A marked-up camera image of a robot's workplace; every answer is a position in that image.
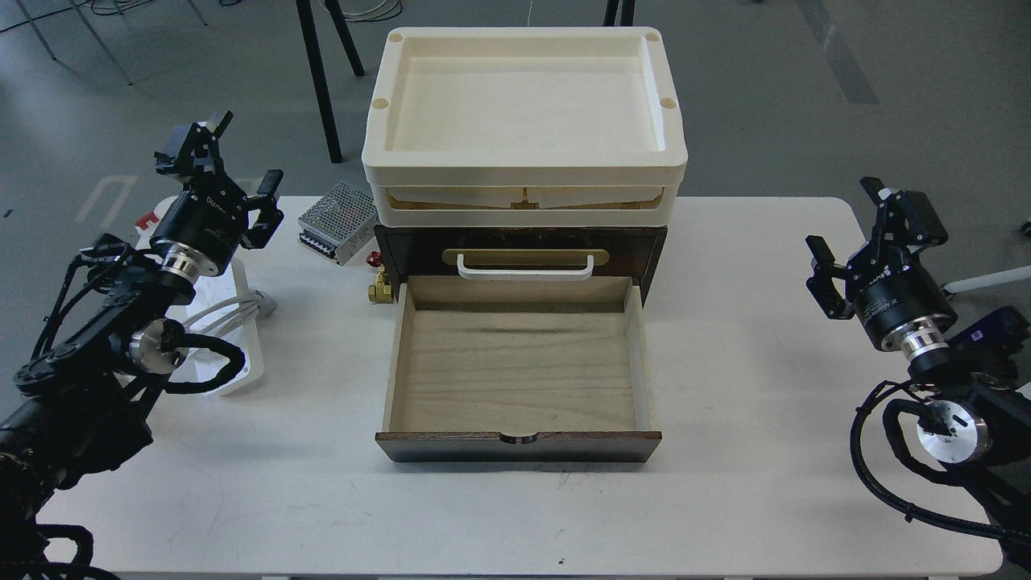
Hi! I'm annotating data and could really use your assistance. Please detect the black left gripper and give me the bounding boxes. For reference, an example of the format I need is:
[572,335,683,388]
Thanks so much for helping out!
[149,110,284,278]

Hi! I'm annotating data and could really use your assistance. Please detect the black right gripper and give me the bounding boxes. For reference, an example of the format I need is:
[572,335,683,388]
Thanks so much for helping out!
[805,176,957,351]

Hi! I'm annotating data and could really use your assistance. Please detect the white charger with cable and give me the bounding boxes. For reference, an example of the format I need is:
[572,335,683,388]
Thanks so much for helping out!
[136,238,274,396]

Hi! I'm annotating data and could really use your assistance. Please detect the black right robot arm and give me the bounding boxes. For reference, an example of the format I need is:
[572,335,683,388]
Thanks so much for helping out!
[805,176,1030,569]

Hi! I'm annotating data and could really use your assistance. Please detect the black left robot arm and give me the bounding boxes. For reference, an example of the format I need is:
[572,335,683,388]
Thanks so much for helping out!
[1,110,284,579]

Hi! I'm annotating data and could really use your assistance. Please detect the black stand leg left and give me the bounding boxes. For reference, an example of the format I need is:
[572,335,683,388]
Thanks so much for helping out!
[295,0,366,164]

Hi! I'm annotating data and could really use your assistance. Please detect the black stand leg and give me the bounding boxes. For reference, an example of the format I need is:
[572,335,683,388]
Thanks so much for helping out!
[295,0,366,164]
[602,0,636,27]

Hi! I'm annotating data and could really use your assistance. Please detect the metal mesh power supply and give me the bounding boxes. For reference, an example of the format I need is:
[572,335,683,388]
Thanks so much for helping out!
[298,181,377,265]

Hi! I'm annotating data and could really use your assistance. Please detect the white red circuit breaker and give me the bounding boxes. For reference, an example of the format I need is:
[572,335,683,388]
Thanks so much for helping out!
[134,212,164,238]

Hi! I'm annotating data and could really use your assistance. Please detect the cream plastic stacked tray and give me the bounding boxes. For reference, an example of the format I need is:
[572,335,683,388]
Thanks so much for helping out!
[362,27,689,227]

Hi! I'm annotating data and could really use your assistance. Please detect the open wooden drawer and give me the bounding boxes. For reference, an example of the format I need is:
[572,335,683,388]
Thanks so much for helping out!
[375,276,662,462]

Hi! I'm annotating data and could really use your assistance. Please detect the black stand leg right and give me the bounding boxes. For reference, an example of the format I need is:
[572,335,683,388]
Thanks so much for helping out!
[602,0,636,27]

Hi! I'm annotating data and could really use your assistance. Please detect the brass valve red handle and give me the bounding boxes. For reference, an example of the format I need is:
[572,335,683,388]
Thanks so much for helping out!
[366,251,395,305]

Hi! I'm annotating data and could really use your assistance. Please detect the white drawer handle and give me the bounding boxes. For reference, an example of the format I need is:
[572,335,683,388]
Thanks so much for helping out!
[457,253,595,282]

